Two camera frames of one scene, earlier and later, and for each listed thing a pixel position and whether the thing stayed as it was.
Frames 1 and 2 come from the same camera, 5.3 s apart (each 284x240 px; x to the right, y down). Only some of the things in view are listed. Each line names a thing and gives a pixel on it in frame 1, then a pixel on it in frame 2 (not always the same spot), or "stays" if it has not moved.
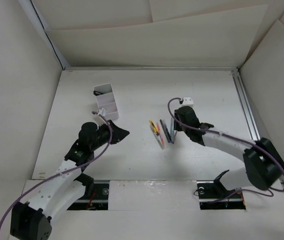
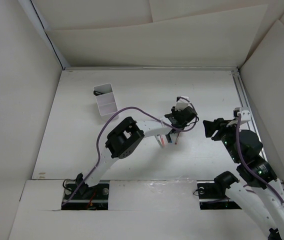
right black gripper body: x=180 y=127 → x=227 y=134
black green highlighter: x=96 y=93 stays
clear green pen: x=162 y=146 stays
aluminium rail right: x=241 y=95 stays
